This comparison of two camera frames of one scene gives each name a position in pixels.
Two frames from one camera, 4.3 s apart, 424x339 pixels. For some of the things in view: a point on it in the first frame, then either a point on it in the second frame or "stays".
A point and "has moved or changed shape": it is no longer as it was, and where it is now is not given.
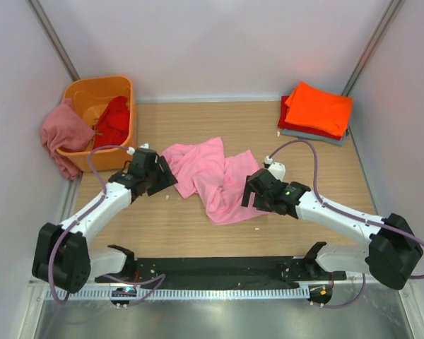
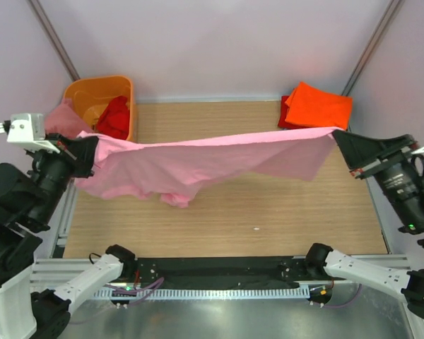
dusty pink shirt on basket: (66, 129) stays
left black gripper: (156, 175) -> (71, 159)
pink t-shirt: (202, 169) has moved or changed shape
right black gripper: (258, 194) -> (381, 159)
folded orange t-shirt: (330, 111) stays
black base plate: (228, 273) stays
